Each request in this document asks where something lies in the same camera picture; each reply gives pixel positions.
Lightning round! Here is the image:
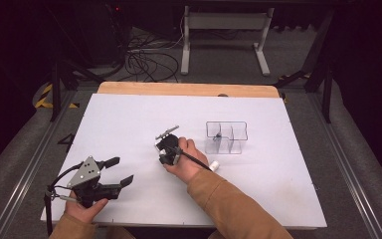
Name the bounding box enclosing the aluminium floor rail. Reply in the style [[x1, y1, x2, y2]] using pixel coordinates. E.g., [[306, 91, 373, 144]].
[[0, 90, 78, 239], [306, 90, 382, 239]]

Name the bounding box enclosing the black metal stand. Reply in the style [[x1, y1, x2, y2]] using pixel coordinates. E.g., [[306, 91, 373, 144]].
[[45, 49, 105, 123], [274, 9, 337, 124]]

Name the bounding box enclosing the person's left hand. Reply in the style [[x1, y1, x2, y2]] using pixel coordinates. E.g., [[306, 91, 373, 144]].
[[64, 197, 109, 224]]

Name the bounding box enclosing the person's right hand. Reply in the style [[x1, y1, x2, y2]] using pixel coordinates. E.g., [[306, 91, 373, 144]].
[[163, 136, 211, 185]]

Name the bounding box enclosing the yellow black hazard tape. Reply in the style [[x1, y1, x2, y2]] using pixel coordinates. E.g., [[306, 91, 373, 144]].
[[34, 83, 81, 110]]

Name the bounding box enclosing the clear acrylic divided organizer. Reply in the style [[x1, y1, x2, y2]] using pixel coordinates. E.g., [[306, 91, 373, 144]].
[[204, 120, 249, 155]]

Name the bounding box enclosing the left hand-held gripper black cable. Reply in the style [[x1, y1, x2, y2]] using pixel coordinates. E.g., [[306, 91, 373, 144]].
[[43, 161, 85, 237]]

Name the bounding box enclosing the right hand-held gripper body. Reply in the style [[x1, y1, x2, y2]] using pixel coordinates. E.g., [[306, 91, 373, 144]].
[[154, 124, 182, 157]]

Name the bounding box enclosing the tangle of black floor cables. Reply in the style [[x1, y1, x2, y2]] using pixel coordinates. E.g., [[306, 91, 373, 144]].
[[124, 31, 181, 84]]

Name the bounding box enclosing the right hand-held gripper black cable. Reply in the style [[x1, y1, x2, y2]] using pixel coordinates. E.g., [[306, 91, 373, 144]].
[[178, 148, 213, 172]]

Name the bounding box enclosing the hand-held gripper black cable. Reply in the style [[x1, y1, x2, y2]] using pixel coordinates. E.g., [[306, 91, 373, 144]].
[[178, 148, 213, 172], [43, 161, 85, 237]]

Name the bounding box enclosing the white metal stand frame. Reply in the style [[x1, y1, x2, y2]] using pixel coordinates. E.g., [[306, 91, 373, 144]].
[[180, 5, 276, 78]]

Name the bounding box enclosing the dark cabinet with red light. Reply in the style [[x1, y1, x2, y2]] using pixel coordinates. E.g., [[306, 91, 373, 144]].
[[79, 0, 133, 69]]

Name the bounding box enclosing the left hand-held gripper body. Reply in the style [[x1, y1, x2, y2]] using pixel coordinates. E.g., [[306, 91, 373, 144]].
[[67, 155, 122, 209]]

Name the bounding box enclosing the person's left leg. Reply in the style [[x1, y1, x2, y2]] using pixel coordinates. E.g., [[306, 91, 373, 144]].
[[94, 225, 137, 239]]

